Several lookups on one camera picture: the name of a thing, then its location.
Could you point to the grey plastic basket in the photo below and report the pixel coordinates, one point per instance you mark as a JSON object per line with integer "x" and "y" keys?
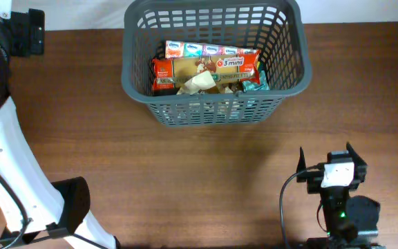
{"x": 274, "y": 27}

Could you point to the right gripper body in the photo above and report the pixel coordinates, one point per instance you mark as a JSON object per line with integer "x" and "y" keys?
{"x": 314, "y": 182}

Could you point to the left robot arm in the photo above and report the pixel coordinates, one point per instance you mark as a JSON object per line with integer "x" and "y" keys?
{"x": 36, "y": 209}

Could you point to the Kleenex tissue multipack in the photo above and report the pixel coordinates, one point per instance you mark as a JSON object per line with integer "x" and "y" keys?
{"x": 179, "y": 49}

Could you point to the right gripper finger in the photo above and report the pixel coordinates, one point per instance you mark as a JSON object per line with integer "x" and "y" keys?
{"x": 357, "y": 160}
{"x": 301, "y": 166}

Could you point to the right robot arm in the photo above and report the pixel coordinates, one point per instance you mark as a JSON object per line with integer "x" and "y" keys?
{"x": 350, "y": 221}

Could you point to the small teal wipes packet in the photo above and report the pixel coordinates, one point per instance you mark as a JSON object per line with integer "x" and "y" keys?
{"x": 261, "y": 85}

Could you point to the San Remo spaghetti packet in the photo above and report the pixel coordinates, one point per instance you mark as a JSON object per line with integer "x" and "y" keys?
{"x": 225, "y": 69}

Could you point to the beige brown snack bag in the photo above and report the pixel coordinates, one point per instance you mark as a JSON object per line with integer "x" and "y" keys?
{"x": 230, "y": 87}
{"x": 200, "y": 82}

